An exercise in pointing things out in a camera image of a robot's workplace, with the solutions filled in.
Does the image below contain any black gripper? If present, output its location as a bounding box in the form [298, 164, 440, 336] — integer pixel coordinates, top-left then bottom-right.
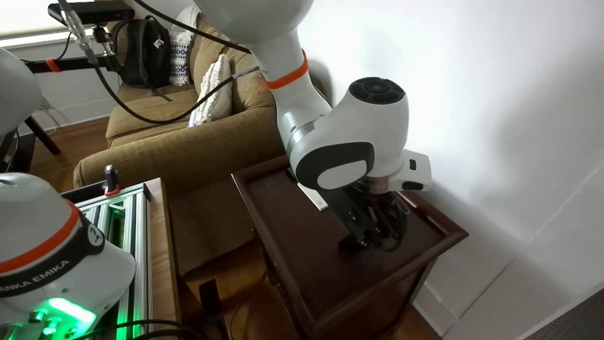
[325, 181, 406, 249]

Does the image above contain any dark wooden side table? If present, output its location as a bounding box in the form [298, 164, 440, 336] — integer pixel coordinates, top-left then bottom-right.
[228, 152, 472, 340]

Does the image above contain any olive fabric sofa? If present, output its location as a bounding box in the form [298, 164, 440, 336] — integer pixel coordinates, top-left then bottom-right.
[72, 9, 336, 275]

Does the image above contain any white knitted pillow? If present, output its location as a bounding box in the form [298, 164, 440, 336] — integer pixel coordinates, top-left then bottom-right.
[187, 52, 234, 128]

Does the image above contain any black knob with red base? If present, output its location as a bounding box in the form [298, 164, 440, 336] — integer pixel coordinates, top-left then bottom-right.
[102, 162, 123, 198]

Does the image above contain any white patterned blanket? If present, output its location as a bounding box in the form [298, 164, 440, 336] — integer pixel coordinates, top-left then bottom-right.
[166, 3, 202, 86]

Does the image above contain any black backpack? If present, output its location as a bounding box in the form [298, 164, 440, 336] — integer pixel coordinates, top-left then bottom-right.
[111, 15, 174, 90]

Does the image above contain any black stand with orange tape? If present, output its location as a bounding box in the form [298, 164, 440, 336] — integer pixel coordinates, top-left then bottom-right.
[21, 24, 123, 88]

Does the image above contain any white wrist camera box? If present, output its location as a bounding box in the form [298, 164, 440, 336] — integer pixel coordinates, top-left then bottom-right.
[391, 147, 436, 194]

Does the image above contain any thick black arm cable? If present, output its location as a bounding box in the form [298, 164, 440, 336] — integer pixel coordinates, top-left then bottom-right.
[132, 0, 255, 56]

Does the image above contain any black stereo camera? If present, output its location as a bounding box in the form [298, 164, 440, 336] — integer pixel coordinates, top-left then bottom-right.
[45, 0, 136, 28]

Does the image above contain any black cable with grey connector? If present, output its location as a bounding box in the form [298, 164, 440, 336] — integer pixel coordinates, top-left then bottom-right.
[55, 0, 262, 126]

